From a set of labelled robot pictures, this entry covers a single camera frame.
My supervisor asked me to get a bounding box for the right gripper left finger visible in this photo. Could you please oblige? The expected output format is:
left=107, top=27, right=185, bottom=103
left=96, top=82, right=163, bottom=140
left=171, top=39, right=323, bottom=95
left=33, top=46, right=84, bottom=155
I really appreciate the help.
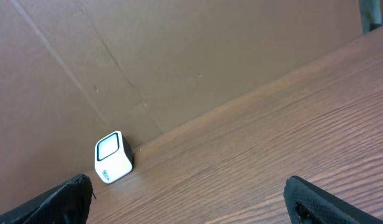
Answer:
left=0, top=174, right=94, bottom=224

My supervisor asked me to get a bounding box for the cardboard back panel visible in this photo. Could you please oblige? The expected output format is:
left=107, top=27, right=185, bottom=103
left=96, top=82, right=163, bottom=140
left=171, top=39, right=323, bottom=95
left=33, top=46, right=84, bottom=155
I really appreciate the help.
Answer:
left=0, top=0, right=362, bottom=214

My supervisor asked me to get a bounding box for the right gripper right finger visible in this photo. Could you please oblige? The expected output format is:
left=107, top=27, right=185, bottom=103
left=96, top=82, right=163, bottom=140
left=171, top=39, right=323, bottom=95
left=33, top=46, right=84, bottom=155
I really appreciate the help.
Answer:
left=284, top=175, right=383, bottom=224

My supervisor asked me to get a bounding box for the teal object behind table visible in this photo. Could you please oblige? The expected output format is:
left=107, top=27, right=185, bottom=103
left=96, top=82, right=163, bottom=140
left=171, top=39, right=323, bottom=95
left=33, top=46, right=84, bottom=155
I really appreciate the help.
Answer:
left=359, top=0, right=382, bottom=34

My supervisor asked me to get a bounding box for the white barcode scanner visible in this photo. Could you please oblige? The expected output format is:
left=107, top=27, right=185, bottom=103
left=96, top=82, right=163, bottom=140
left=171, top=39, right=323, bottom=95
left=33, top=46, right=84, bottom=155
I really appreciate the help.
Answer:
left=95, top=131, right=134, bottom=184

